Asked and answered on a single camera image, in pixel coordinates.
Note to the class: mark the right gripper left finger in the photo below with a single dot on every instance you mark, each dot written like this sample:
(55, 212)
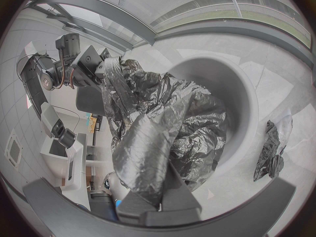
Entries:
(133, 207)

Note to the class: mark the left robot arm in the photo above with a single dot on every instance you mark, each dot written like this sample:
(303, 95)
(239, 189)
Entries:
(30, 83)

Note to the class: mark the grey trash bin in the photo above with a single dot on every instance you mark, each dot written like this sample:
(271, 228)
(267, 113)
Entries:
(242, 102)

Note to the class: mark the window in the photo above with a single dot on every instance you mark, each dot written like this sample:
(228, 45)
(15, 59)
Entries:
(138, 21)

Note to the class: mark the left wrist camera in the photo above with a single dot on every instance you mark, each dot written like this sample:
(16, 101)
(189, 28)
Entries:
(69, 44)

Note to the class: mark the crumpled black plastic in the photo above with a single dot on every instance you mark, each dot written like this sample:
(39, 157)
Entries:
(269, 152)

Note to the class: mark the clear printed wrapper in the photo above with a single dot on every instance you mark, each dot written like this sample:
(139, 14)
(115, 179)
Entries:
(286, 122)

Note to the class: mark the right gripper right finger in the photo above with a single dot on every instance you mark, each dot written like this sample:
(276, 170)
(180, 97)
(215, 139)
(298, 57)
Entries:
(180, 199)

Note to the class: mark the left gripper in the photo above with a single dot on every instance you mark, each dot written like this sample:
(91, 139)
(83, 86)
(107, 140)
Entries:
(85, 63)

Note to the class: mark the black plastic bag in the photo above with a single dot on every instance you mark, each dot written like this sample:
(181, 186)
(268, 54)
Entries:
(158, 112)

